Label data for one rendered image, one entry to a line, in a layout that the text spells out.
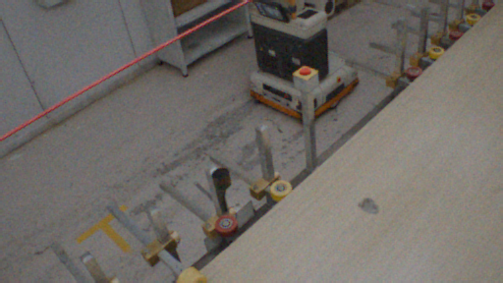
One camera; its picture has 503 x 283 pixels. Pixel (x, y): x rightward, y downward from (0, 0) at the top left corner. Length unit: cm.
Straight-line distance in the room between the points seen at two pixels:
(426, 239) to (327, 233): 33
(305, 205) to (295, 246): 18
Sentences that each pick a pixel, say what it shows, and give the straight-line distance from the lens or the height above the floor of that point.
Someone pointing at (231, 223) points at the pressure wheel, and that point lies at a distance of 164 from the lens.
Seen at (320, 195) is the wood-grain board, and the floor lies 90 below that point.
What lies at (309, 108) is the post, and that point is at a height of 106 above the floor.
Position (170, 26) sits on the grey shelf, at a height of 52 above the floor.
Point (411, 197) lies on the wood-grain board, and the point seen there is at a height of 90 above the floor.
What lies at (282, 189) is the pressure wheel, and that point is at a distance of 172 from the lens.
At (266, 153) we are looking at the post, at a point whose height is 101.
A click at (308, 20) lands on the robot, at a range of 310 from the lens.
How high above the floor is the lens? 215
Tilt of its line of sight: 40 degrees down
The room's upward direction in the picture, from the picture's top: 10 degrees counter-clockwise
